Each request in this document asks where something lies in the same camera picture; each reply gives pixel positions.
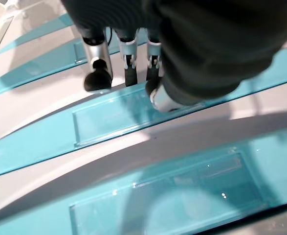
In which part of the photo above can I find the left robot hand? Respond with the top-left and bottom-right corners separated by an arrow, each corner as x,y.
61,0 -> 287,113

